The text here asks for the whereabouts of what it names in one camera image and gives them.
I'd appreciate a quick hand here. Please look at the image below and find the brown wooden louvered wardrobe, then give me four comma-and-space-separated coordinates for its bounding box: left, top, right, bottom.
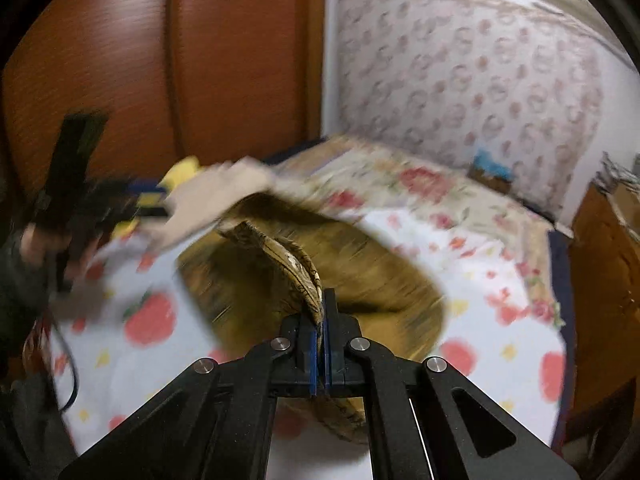
1, 0, 325, 193

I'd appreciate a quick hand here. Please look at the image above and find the blue fluffy item on box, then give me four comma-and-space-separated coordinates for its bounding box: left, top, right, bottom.
468, 150, 514, 195

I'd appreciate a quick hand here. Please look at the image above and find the yellow plush toy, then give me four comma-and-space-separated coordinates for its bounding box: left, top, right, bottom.
111, 156, 203, 240

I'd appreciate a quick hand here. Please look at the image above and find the folded beige cloth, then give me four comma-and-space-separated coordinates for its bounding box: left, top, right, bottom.
146, 155, 279, 254

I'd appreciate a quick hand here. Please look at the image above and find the floral rose bedspread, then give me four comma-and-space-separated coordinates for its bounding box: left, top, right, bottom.
276, 136, 565, 330

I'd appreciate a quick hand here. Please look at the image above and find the navy blue blanket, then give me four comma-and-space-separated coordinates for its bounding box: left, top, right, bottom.
548, 231, 576, 454

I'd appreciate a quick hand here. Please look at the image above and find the brown gold patterned garment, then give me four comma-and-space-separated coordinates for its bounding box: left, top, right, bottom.
177, 193, 447, 444

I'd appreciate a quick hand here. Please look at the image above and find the white strawberry flower blanket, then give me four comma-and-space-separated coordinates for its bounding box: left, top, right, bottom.
51, 210, 566, 452

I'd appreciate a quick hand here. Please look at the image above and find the cardboard box on cabinet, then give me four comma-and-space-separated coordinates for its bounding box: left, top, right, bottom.
596, 152, 640, 242

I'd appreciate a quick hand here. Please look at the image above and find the brown wooden sideboard cabinet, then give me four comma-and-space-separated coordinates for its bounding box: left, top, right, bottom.
569, 181, 640, 426

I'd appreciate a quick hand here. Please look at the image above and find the circle patterned lace curtain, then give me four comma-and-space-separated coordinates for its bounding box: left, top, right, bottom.
337, 0, 603, 214

